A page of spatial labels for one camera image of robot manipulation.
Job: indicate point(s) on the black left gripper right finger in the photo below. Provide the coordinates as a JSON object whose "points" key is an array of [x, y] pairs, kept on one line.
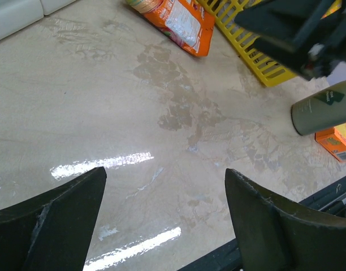
{"points": [[283, 226]]}

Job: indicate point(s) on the clear pump soap bottle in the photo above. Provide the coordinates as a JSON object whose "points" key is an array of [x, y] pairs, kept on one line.
{"points": [[320, 111]]}

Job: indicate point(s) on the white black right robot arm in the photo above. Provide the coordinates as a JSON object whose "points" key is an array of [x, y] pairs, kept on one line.
{"points": [[298, 34]]}

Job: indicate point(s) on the orange candy bag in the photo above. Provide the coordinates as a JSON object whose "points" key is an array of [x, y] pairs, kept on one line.
{"points": [[186, 23]]}

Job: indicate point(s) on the cream black tiered shelf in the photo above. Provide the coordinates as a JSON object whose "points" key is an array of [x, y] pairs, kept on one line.
{"points": [[18, 14]]}

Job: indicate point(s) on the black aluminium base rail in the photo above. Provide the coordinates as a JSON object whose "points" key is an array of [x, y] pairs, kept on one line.
{"points": [[274, 240]]}

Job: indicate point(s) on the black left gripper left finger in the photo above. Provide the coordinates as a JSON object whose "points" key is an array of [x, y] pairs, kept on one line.
{"points": [[53, 230]]}

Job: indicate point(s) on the orange sponge box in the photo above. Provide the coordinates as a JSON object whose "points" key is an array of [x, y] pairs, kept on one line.
{"points": [[334, 141]]}

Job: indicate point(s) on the yellow plastic shopping basket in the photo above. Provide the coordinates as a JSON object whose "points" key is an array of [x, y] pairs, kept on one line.
{"points": [[266, 69]]}

